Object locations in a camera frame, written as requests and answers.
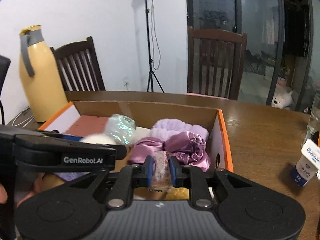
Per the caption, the person's left hand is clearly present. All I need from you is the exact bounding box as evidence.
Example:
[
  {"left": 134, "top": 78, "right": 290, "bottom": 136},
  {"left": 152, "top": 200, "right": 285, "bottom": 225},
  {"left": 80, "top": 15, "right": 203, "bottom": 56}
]
[{"left": 1, "top": 171, "right": 44, "bottom": 207}]

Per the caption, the dark wooden chair left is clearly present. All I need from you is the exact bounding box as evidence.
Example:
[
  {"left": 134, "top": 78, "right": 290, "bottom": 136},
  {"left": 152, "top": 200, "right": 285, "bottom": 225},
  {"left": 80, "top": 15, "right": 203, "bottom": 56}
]
[{"left": 51, "top": 36, "right": 105, "bottom": 92}]

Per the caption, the pink yellow sponge block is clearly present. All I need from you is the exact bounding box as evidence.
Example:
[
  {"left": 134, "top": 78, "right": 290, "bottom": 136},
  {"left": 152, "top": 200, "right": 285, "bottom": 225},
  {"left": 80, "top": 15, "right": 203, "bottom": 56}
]
[{"left": 66, "top": 115, "right": 108, "bottom": 137}]

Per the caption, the yellow thermos jug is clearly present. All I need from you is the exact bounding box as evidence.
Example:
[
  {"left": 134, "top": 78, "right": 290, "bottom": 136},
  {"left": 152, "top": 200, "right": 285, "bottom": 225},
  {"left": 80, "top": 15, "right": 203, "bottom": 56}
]
[{"left": 18, "top": 25, "right": 68, "bottom": 123}]

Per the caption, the purple satin scrunchie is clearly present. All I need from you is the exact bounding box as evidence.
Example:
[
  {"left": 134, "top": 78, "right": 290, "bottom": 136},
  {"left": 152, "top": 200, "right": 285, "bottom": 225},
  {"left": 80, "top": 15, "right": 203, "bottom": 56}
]
[{"left": 127, "top": 132, "right": 211, "bottom": 172}]

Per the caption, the white teddy bear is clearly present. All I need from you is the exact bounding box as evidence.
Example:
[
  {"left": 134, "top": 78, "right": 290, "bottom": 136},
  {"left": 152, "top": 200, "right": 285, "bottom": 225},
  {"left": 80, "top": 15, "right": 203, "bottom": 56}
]
[{"left": 271, "top": 86, "right": 293, "bottom": 110}]

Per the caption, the lavender knit cloth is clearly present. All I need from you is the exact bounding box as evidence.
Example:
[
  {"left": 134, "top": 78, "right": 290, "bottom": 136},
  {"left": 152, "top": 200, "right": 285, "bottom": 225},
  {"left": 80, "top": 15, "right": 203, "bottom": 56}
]
[{"left": 54, "top": 172, "right": 88, "bottom": 181}]

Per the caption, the studio light on stand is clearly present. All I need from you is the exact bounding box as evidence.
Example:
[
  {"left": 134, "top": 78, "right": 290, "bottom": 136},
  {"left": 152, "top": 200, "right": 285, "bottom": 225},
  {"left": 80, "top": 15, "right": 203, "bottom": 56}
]
[{"left": 144, "top": 0, "right": 165, "bottom": 93}]

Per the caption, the iridescent plastic bag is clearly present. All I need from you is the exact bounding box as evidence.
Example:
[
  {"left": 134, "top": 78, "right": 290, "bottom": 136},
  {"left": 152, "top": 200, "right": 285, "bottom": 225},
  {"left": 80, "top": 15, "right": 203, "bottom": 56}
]
[{"left": 103, "top": 114, "right": 136, "bottom": 145}]

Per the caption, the dark wooden chair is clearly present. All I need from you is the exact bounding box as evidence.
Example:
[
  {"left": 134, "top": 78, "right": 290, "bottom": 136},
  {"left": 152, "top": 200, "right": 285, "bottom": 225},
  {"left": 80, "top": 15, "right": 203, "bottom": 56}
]
[
  {"left": 187, "top": 26, "right": 247, "bottom": 100},
  {"left": 51, "top": 36, "right": 105, "bottom": 92}
]

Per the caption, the white yogurt cup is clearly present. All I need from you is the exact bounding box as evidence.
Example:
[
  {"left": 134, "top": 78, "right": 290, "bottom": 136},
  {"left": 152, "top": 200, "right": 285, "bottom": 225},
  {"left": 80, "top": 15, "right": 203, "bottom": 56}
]
[{"left": 290, "top": 139, "right": 319, "bottom": 187}]

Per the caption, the red cardboard box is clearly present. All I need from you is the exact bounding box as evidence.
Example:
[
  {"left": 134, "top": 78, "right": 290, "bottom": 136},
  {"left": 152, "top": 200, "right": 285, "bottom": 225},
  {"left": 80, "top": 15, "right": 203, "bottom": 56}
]
[{"left": 37, "top": 100, "right": 234, "bottom": 201}]

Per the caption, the white yellow plush alpaca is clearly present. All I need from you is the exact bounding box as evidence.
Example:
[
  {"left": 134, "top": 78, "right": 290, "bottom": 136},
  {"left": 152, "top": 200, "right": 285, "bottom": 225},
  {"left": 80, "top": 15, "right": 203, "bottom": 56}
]
[{"left": 133, "top": 187, "right": 189, "bottom": 200}]

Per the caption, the clear glitter soft tube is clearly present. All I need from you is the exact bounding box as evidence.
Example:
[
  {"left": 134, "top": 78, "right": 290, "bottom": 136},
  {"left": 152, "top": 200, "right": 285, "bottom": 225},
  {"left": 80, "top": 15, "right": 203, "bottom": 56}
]
[{"left": 149, "top": 151, "right": 172, "bottom": 192}]

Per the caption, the dark wooden chair right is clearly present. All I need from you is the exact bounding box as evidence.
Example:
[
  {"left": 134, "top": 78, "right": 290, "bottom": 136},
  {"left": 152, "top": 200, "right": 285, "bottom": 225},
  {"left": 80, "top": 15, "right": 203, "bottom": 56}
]
[{"left": 187, "top": 26, "right": 247, "bottom": 100}]

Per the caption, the lilac fluffy plush slipper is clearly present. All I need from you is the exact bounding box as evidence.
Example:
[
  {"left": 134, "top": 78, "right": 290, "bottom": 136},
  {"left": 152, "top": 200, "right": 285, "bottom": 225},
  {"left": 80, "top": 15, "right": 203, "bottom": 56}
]
[{"left": 149, "top": 119, "right": 209, "bottom": 141}]

